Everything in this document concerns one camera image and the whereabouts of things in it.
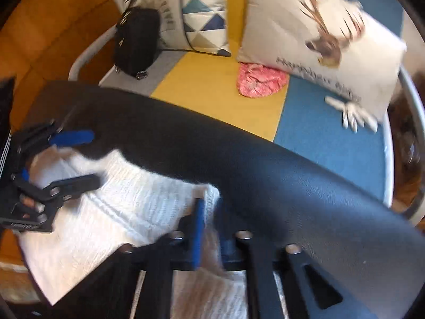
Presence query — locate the black handbag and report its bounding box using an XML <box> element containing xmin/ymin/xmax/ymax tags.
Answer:
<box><xmin>114</xmin><ymin>0</ymin><xmax>161</xmax><ymax>80</ymax></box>

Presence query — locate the geometric triangle pattern cushion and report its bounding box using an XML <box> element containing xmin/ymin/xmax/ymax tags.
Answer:
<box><xmin>128</xmin><ymin>0</ymin><xmax>231</xmax><ymax>57</ymax></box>

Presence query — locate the cream knitted sweater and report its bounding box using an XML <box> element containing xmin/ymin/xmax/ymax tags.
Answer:
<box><xmin>19</xmin><ymin>148</ymin><xmax>248</xmax><ymax>318</ymax></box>

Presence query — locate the person's left hand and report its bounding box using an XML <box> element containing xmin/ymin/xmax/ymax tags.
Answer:
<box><xmin>17</xmin><ymin>194</ymin><xmax>45</xmax><ymax>218</ymax></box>

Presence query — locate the red patterned cloth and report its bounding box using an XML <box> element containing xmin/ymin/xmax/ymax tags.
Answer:
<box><xmin>236</xmin><ymin>63</ymin><xmax>290</xmax><ymax>99</ymax></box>

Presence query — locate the grey yellow blue sofa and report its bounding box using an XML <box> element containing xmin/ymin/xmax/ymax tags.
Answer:
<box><xmin>69</xmin><ymin>0</ymin><xmax>424</xmax><ymax>204</ymax></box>

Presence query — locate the deer print cushion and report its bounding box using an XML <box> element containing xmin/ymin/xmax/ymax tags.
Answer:
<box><xmin>238</xmin><ymin>0</ymin><xmax>407</xmax><ymax>121</ymax></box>

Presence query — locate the white glove on sofa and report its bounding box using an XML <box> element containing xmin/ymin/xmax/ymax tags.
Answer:
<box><xmin>324</xmin><ymin>96</ymin><xmax>378</xmax><ymax>133</ymax></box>

